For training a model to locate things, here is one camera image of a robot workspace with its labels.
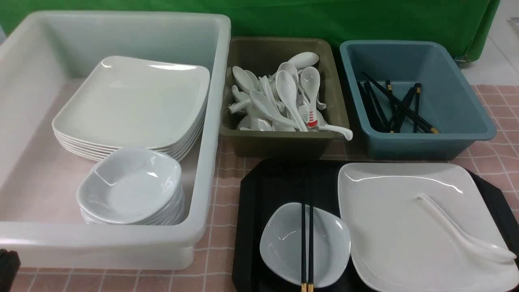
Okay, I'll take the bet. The small grey-white bowl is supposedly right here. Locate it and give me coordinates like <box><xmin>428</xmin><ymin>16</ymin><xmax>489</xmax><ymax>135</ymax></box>
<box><xmin>259</xmin><ymin>202</ymin><xmax>352</xmax><ymax>288</ymax></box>

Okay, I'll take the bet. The large white square plate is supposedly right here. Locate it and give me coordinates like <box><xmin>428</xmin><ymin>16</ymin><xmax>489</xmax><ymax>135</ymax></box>
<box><xmin>338</xmin><ymin>163</ymin><xmax>518</xmax><ymax>292</ymax></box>

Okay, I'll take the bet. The white ceramic soup spoon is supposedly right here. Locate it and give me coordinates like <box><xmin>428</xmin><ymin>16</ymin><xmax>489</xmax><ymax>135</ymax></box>
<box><xmin>416</xmin><ymin>194</ymin><xmax>517</xmax><ymax>264</ymax></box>

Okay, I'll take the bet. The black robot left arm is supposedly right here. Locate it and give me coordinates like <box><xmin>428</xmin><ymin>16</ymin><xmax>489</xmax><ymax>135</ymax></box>
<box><xmin>0</xmin><ymin>248</ymin><xmax>21</xmax><ymax>292</ymax></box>

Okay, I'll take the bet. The black plastic serving tray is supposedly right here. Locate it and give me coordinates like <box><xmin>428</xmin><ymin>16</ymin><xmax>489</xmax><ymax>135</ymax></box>
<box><xmin>232</xmin><ymin>159</ymin><xmax>518</xmax><ymax>292</ymax></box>

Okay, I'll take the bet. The white spoon with red label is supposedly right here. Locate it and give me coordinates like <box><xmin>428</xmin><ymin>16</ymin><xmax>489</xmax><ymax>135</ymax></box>
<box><xmin>298</xmin><ymin>105</ymin><xmax>353</xmax><ymax>141</ymax></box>

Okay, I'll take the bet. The white spoon center of bin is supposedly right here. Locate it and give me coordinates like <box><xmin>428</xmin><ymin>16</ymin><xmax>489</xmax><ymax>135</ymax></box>
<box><xmin>275</xmin><ymin>70</ymin><xmax>308</xmax><ymax>132</ymax></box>

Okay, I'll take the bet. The white spoon of bin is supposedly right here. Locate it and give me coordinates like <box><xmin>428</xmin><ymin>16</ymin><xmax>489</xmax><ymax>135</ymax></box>
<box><xmin>300</xmin><ymin>67</ymin><xmax>327</xmax><ymax>110</ymax></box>
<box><xmin>287</xmin><ymin>52</ymin><xmax>320</xmax><ymax>70</ymax></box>
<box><xmin>275</xmin><ymin>70</ymin><xmax>308</xmax><ymax>132</ymax></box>

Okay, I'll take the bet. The white spoon right of bin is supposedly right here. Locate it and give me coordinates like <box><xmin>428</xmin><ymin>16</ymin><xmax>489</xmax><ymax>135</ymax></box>
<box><xmin>300</xmin><ymin>67</ymin><xmax>327</xmax><ymax>110</ymax></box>

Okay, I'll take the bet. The olive green spoon bin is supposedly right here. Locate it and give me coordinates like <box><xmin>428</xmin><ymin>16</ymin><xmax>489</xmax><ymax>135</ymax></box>
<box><xmin>219</xmin><ymin>37</ymin><xmax>349</xmax><ymax>159</ymax></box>

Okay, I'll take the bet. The white spoon top of bin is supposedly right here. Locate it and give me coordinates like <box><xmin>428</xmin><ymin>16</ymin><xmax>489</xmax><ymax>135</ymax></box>
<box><xmin>287</xmin><ymin>52</ymin><xmax>320</xmax><ymax>70</ymax></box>

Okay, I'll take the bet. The stack of small white bowls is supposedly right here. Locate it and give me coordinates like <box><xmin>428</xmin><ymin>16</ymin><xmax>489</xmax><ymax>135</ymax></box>
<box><xmin>76</xmin><ymin>148</ymin><xmax>185</xmax><ymax>225</ymax></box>

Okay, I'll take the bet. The pink checkered tablecloth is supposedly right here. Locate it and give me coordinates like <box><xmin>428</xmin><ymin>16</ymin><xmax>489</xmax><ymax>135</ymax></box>
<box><xmin>11</xmin><ymin>85</ymin><xmax>518</xmax><ymax>292</ymax></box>

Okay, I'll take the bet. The stack of white square plates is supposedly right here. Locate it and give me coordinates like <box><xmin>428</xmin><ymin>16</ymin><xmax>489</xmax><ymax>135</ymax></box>
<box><xmin>51</xmin><ymin>56</ymin><xmax>211</xmax><ymax>161</ymax></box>

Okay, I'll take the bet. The large white plastic tub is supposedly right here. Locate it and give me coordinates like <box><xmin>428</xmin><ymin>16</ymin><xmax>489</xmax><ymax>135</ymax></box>
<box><xmin>0</xmin><ymin>11</ymin><xmax>231</xmax><ymax>270</ymax></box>

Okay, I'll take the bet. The black chopstick long diagonal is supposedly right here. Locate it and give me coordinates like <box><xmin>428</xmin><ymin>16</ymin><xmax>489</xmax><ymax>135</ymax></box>
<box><xmin>361</xmin><ymin>72</ymin><xmax>440</xmax><ymax>134</ymax></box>

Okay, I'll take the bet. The blue chopstick bin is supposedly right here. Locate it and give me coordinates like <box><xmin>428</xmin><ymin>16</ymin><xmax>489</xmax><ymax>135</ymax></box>
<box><xmin>339</xmin><ymin>40</ymin><xmax>496</xmax><ymax>160</ymax></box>

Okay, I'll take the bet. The green backdrop cloth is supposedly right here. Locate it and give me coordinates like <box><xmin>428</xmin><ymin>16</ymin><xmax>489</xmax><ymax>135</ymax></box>
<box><xmin>1</xmin><ymin>0</ymin><xmax>500</xmax><ymax>61</ymax></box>

